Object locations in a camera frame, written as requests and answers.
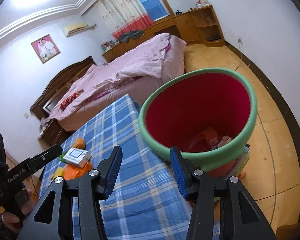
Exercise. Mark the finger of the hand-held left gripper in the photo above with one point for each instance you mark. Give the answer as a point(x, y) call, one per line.
point(48, 153)

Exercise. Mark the glass on shelf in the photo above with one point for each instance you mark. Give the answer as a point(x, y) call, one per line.
point(209, 20)

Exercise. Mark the white air conditioner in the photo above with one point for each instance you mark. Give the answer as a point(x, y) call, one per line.
point(75, 29)

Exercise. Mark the flat black shelf item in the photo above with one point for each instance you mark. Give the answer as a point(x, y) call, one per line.
point(213, 38)

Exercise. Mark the white light switch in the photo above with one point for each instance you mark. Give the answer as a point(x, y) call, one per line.
point(26, 115)

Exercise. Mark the pictures on desk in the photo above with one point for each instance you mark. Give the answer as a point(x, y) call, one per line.
point(109, 46)

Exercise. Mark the grey clothes pile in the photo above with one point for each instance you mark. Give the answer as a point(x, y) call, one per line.
point(131, 36)

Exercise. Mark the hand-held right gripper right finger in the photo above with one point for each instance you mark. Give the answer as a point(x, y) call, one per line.
point(181, 177)

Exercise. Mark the dark wooden bed headboard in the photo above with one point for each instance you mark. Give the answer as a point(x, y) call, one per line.
point(52, 90)

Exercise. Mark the wooden framed window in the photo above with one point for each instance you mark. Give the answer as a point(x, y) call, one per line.
point(152, 3)

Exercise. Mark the small black desk item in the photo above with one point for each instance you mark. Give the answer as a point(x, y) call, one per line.
point(178, 11)

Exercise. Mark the small orange lump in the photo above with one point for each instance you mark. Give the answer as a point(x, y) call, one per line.
point(80, 143)

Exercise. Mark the orange plastic bag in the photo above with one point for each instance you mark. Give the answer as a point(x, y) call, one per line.
point(76, 172)

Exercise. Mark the person's left hand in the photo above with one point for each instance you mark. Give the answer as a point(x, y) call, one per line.
point(12, 221)

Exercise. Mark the red bin with green rim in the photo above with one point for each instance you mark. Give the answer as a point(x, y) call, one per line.
point(190, 110)

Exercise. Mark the purple cloth pile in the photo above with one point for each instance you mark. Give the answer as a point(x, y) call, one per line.
point(46, 124)

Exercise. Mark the dark wooden nightstand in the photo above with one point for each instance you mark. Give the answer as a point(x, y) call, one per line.
point(53, 135)

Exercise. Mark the wooden desk cabinet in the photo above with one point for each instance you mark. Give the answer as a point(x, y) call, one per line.
point(190, 22)

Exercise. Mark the red patterned pillow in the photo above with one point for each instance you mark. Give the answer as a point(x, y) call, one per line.
point(71, 99)

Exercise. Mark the floral curtain with red hem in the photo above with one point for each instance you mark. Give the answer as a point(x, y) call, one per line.
point(122, 12)

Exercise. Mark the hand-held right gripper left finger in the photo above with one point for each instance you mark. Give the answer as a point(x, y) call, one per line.
point(112, 177)

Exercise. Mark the framed wall photo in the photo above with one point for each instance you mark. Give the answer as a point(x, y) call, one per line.
point(45, 48)

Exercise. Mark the blue plaid cloth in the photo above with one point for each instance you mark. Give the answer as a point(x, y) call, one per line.
point(140, 185)

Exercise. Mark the bed with pink blanket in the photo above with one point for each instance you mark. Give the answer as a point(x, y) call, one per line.
point(130, 65)

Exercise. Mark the white box with blue label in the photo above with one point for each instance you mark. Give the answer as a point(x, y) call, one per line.
point(76, 156)

